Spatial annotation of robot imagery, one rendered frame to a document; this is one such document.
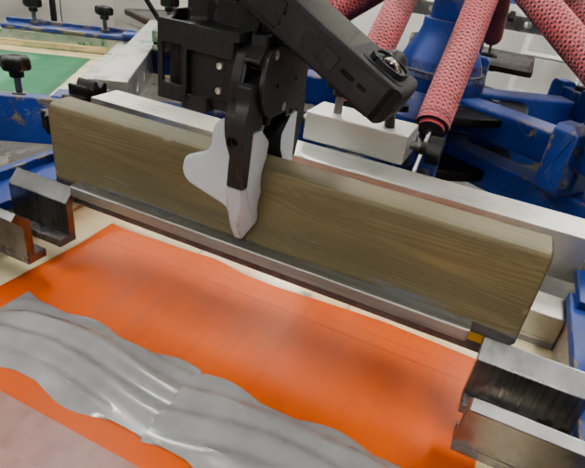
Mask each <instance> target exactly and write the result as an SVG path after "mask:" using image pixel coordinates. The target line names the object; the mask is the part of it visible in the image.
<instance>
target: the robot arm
mask: <svg viewBox="0 0 585 468"><path fill-rule="evenodd" d="M157 22H158V96H159V97H163V98H169V99H172V100H175V101H179V102H182V107H184V108H187V109H191V110H195V111H200V112H203V113H208V112H211V111H214V110H218V111H224V112H225V113H226V114H225V118H223V119H221V120H219V121H218V122H217V123H216V124H215V126H214V130H213V136H212V143H211V146H210V148H209V149H208V150H204V151H200V152H195V153H191V154H189V155H188V156H187V157H186V158H185V160H184V164H183V171H184V175H185V177H186V179H187V180H188V182H190V183H191V184H192V185H194V186H196V187H197V188H199V189H201V190H202V191H204V192H205V193H207V194H209V195H210V196H212V197H213V198H215V199H216V200H218V201H219V202H222V203H223V204H224V205H225V206H226V207H227V211H228V219H229V224H230V227H231V229H232V232H233V235H234V237H235V238H238V239H242V238H243V237H244V236H245V234H246V233H247V232H248V231H249V230H250V229H251V227H252V226H253V225H254V224H255V222H256V221H257V218H258V214H257V206H258V201H259V197H260V194H261V174H262V171H263V167H264V164H265V161H266V159H267V155H268V154H270V155H273V156H277V157H280V158H283V159H286V160H290V161H291V160H292V158H293V155H294V153H295V148H296V144H297V140H298V136H299V132H300V128H301V123H302V120H303V115H304V109H305V101H306V78H307V73H308V66H309V67H310V68H311V69H312V70H314V71H315V72H316V73H317V74H318V75H319V76H320V77H321V78H323V79H324V80H325V81H326V82H327V83H328V84H329V85H330V86H332V87H333V88H334V89H335V90H336V91H337V92H338V93H339V94H340V95H341V96H343V97H344V99H345V100H346V101H347V102H348V103H349V104H350V105H351V106H352V107H353V108H354V109H355V110H356V111H358V112H359V113H361V114H362V116H365V117H366V118H367V119H368V120H369V121H371V122H372V123H373V124H378V123H382V122H384V121H385V120H387V119H388V118H390V117H391V116H393V115H394V114H395V113H397V112H398V111H399V110H400V109H401V108H402V107H403V106H404V104H405V103H406V102H407V101H408V100H409V98H410V97H411V96H412V95H413V93H414V92H415V90H416V88H417V80H416V79H415V78H414V77H412V76H411V75H410V71H409V70H408V68H406V67H405V66H404V65H403V64H402V63H401V62H400V61H399V60H398V59H397V58H396V57H394V56H393V55H392V54H390V53H389V52H388V51H387V50H385V49H383V48H380V47H378V46H377V45H376V44H375V43H374V42H373V41H372V40H371V39H370V38H369V37H368V36H367V35H366V34H364V33H363V32H362V31H361V30H360V29H359V28H358V27H356V26H355V25H354V24H353V23H352V22H351V21H350V20H349V19H347V18H346V17H345V16H344V15H343V14H342V13H341V12H339V11H338V10H337V9H336V8H335V7H334V6H332V5H331V4H330V3H329V2H328V1H327V0H188V7H179V8H174V12H173V14H172V15H167V16H159V17H157ZM164 41H165V42H170V82H168V81H165V57H164Z"/></svg>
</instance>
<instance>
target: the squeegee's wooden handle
mask: <svg viewBox="0 0 585 468"><path fill-rule="evenodd" d="M48 117H49V124H50V132H51V139H52V147H53V154H54V162H55V169H56V177H57V181H58V182H59V183H61V184H64V185H67V186H70V185H72V184H75V183H77V182H79V181H82V182H85V183H87V184H90V185H92V186H95V187H98V188H101V189H105V190H107V191H110V192H113V193H116V194H119V195H121V196H124V197H126V198H129V199H132V200H135V201H137V202H142V203H145V204H147V205H149V206H152V207H155V208H158V209H161V210H164V211H165V212H168V213H171V214H174V215H178V216H181V217H184V218H187V219H189V220H192V221H194V222H197V223H200V224H203V225H205V226H208V227H210V228H215V229H218V230H221V231H223V232H226V233H228V234H231V235H233V232H232V229H231V227H230V224H229V219H228V210H227V207H226V206H225V205H224V204H223V203H222V202H220V201H218V200H216V199H215V198H213V197H212V196H210V195H209V194H207V193H205V192H204V191H202V190H201V189H199V188H197V187H196V186H194V185H192V184H191V183H190V182H189V181H188V180H187V179H186V177H185V175H184V171H183V164H184V160H185V158H186V157H187V156H188V155H189V154H191V153H195V152H200V151H204V150H208V149H209V148H210V146H211V143H212V138H211V137H209V136H204V135H200V134H197V133H193V132H190V131H188V130H184V129H181V128H177V127H174V126H171V125H168V124H164V123H159V122H155V121H152V120H149V119H146V118H142V117H139V116H135V115H133V114H130V113H126V112H123V111H119V110H114V109H111V108H108V107H104V106H101V105H98V104H95V103H91V102H88V101H84V100H81V99H79V98H75V97H64V98H60V99H56V100H53V101H52V102H51V103H50V104H49V108H48ZM257 214H258V218H257V221H256V222H255V224H254V225H253V226H252V227H251V229H250V230H249V231H248V232H247V233H246V234H245V236H244V237H243V239H245V240H247V241H251V242H254V243H257V244H260V245H263V246H266V247H267V248H270V249H273V250H276V251H279V252H282V253H284V254H288V255H291V256H294V257H296V258H299V259H302V260H305V261H307V262H310V263H312V264H315V265H318V266H321V267H326V268H328V269H330V270H333V271H336V272H339V273H341V274H344V275H346V276H349V277H352V278H355V279H357V280H362V281H365V282H368V283H369V284H372V285H375V286H378V287H381V288H384V289H386V290H388V291H391V292H394V293H399V294H401V295H404V296H407V297H409V298H412V299H414V300H417V301H420V302H423V303H426V304H428V305H430V306H435V307H438V308H441V309H443V310H446V311H448V312H451V313H454V314H457V315H459V316H462V317H465V318H468V319H472V320H473V322H472V326H471V330H470V332H475V333H477V334H480V335H483V336H486V337H487V338H490V339H493V340H496V341H498V342H501V343H504V344H507V345H513V344H514V343H515V341H516V339H517V337H518V334H519V332H520V331H521V329H522V327H523V325H524V322H525V320H526V318H527V315H528V313H529V310H530V308H531V307H532V305H533V303H534V301H535V298H536V296H537V294H538V292H539V290H540V286H541V284H542V282H543V281H544V279H545V277H546V274H547V272H548V270H549V268H550V266H551V263H552V260H553V237H552V236H548V235H545V234H541V233H538V232H535V231H532V230H529V229H525V228H522V227H517V226H513V225H510V224H507V223H503V222H501V221H497V220H494V219H490V218H487V217H484V216H481V215H478V214H472V213H468V212H465V211H462V210H459V209H455V208H452V207H449V206H446V205H443V204H439V203H436V202H432V201H428V200H424V199H421V198H417V197H414V196H410V195H408V194H404V193H401V192H398V191H394V190H391V189H388V188H382V187H379V186H375V185H372V184H370V183H366V182H363V181H359V180H356V179H353V178H350V177H347V176H343V175H337V174H335V173H331V172H328V171H324V170H321V169H318V168H315V167H312V166H308V165H305V164H301V163H299V162H293V161H290V160H286V159H283V158H280V157H277V156H273V155H270V154H268V155H267V156H266V161H265V164H264V167H263V171H262V174H261V194H260V197H259V201H258V206H257Z"/></svg>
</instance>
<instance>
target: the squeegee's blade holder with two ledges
mask: <svg viewBox="0 0 585 468"><path fill-rule="evenodd" d="M70 191H71V195H72V196H73V197H74V198H77V199H79V200H82V201H85V202H89V203H92V204H95V205H96V206H99V207H102V208H105V209H107V210H110V211H113V212H114V213H117V214H120V215H124V216H127V217H130V218H132V219H135V220H137V221H140V222H142V223H145V224H148V225H150V226H153V227H156V228H159V229H162V230H165V231H167V232H170V233H173V234H175V235H177V236H180V237H183V238H185V239H188V240H191V241H195V242H198V243H200V244H202V245H205V246H208V247H210V248H213V249H216V250H218V251H220V252H223V253H226V254H230V255H233V256H236V257H238V258H240V259H243V260H245V261H248V262H251V263H254V264H256V265H259V266H261V267H265V268H268V269H271V270H273V271H276V272H279V273H280V274H283V275H286V276H288V277H291V278H294V279H297V280H300V281H303V282H305V283H308V284H311V285H314V286H316V287H319V288H321V289H323V290H326V291H329V292H332V293H336V294H339V295H341V296H343V297H346V298H349V299H351V300H354V301H357V302H359V303H361V304H364V305H367V306H371V307H374V308H376V309H379V310H382V311H384V312H386V313H389V314H392V315H394V316H397V317H400V318H402V319H406V320H409V321H411V322H414V323H417V324H419V325H422V326H424V327H427V328H429V329H432V330H435V331H437V332H442V333H445V334H446V335H449V336H452V337H454V338H457V339H460V340H463V341H466V340H467V337H468V335H469V332H470V330H471V326H472V322H473V320H472V319H469V318H465V317H462V316H459V315H457V314H454V313H451V312H448V311H446V310H443V309H441V308H438V307H435V306H432V305H428V304H426V303H423V302H420V301H417V300H414V299H412V298H409V297H407V296H404V295H401V294H399V293H396V292H391V291H388V290H386V289H384V288H381V287H378V286H375V285H372V284H369V283H368V282H365V281H362V280H359V279H355V278H352V277H349V276H346V275H344V274H341V273H339V272H336V271H333V270H330V269H328V268H326V267H323V266H318V265H315V264H312V263H310V262H307V261H305V260H302V259H299V258H296V257H294V256H291V255H288V254H286V253H282V252H279V251H276V250H273V249H270V248H267V247H266V246H263V245H260V244H257V243H254V242H251V241H249V240H245V239H238V238H235V237H234V235H231V234H228V233H226V232H223V231H221V230H218V229H215V228H212V227H208V226H205V225H203V224H200V223H197V222H194V221H192V220H189V219H187V218H184V217H181V216H178V215H176V214H171V213H168V212H165V211H164V210H161V209H158V208H155V207H152V206H149V205H147V204H145V203H142V202H139V201H135V200H132V199H129V198H126V197H124V196H121V195H119V194H116V193H113V192H110V191H107V190H105V189H103V188H98V187H95V186H92V185H90V184H87V183H85V182H82V181H79V182H77V183H75V184H72V185H70Z"/></svg>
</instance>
